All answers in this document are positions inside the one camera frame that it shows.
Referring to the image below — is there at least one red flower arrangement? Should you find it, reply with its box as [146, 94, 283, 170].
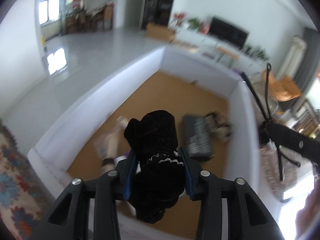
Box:
[172, 11, 188, 27]

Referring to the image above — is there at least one dark glass bookshelf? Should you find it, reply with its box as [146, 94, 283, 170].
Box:
[141, 0, 178, 31]

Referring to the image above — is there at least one grey curtain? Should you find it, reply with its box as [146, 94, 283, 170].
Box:
[295, 27, 320, 93]

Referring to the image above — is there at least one black cable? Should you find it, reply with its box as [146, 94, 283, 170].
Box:
[241, 63, 302, 182]

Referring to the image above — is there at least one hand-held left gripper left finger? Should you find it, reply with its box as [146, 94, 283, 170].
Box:
[35, 152, 137, 240]

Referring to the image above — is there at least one white television cabinet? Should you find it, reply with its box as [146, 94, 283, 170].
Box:
[172, 26, 270, 76]

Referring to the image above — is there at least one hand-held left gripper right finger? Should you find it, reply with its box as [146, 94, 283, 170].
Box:
[178, 147, 285, 240]

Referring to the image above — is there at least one orange lounge chair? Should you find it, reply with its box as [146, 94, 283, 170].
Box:
[261, 70, 303, 103]

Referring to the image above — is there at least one wooden chair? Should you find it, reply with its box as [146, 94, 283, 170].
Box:
[297, 99, 320, 132]

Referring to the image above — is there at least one cluttered wooden side table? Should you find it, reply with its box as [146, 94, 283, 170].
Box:
[64, 1, 114, 34]

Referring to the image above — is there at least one white bottle with orange label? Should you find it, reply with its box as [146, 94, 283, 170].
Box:
[101, 155, 128, 174]

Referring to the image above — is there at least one black velvet cloth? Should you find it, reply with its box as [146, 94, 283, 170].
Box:
[124, 109, 187, 224]

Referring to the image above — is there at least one large leafy potted plant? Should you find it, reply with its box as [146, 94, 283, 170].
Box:
[244, 44, 269, 61]

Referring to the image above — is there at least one orange bench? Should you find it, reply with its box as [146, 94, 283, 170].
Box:
[216, 45, 240, 68]

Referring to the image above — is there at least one black printed cardboard box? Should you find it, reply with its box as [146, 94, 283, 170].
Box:
[182, 114, 214, 159]

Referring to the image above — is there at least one large white storage box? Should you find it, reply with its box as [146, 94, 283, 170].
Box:
[27, 45, 278, 240]

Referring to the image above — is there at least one window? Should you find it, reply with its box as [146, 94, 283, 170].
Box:
[40, 0, 63, 26]

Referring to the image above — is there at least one brown cardboard box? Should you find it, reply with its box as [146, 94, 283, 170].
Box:
[145, 22, 177, 43]

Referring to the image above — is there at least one green potted plant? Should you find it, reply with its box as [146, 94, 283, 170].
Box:
[187, 17, 201, 30]

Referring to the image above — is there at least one black television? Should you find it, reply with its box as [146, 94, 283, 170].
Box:
[209, 17, 251, 49]

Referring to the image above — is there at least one white curtain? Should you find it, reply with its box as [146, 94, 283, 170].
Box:
[277, 35, 307, 78]

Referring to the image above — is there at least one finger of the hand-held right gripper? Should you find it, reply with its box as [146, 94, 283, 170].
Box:
[260, 120, 320, 161]

